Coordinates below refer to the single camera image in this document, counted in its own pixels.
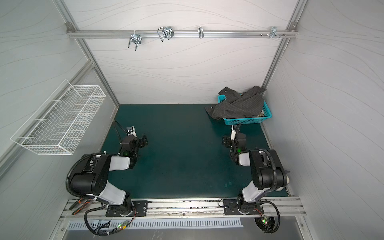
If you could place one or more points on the metal bracket clamp right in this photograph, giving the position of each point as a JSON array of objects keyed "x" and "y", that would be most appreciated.
[{"x": 273, "y": 34}]

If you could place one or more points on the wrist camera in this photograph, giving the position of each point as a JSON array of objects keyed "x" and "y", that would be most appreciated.
[
  {"x": 233, "y": 132},
  {"x": 131, "y": 131}
]

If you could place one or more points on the metal u-bolt clamp left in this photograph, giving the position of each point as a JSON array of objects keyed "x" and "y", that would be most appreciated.
[{"x": 135, "y": 40}]

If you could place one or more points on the orange handled pliers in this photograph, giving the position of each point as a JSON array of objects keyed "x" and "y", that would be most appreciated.
[{"x": 79, "y": 205}]

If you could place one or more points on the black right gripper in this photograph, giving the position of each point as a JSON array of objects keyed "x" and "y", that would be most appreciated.
[{"x": 227, "y": 141}]

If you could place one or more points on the dark grey striped shirt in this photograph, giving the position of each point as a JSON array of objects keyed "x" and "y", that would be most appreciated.
[{"x": 238, "y": 106}]

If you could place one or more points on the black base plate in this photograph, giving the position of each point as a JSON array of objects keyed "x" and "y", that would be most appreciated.
[
  {"x": 137, "y": 208},
  {"x": 234, "y": 207}
]

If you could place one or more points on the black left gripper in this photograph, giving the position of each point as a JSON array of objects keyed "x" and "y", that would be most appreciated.
[{"x": 141, "y": 142}]

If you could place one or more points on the metal u-bolt clamp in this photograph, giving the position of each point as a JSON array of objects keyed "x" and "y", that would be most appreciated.
[
  {"x": 165, "y": 32},
  {"x": 135, "y": 40}
]

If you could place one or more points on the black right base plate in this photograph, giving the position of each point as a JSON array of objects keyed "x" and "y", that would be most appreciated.
[{"x": 234, "y": 207}]

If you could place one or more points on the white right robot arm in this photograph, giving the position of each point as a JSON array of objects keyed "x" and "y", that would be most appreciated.
[{"x": 267, "y": 174}]

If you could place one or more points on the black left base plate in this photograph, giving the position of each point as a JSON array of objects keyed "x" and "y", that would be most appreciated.
[{"x": 137, "y": 208}]

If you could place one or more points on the small metal ring clamp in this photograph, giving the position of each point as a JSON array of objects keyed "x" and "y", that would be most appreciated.
[{"x": 201, "y": 32}]

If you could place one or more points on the white slotted cable duct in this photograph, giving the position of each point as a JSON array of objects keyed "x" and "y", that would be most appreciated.
[{"x": 146, "y": 224}]

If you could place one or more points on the metal u-bolt clamp middle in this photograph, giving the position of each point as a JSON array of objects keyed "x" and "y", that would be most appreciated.
[{"x": 165, "y": 32}]

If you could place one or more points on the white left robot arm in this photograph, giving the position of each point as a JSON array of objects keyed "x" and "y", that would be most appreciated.
[{"x": 88, "y": 178}]

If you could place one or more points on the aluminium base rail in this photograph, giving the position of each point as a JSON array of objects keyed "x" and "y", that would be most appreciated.
[{"x": 212, "y": 208}]

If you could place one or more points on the teal plastic basket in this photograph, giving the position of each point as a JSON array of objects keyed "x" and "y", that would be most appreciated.
[{"x": 265, "y": 114}]

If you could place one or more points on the black round cooling fan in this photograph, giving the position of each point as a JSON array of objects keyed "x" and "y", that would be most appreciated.
[{"x": 267, "y": 225}]

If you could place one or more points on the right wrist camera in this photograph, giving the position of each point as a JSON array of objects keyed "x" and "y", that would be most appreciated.
[{"x": 233, "y": 132}]

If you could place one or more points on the white wire basket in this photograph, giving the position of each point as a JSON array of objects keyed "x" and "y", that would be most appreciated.
[{"x": 58, "y": 125}]

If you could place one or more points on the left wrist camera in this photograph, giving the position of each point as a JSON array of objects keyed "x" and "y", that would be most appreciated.
[{"x": 131, "y": 131}]

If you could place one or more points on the aluminium top rail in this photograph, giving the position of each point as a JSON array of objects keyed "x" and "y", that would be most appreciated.
[{"x": 179, "y": 34}]

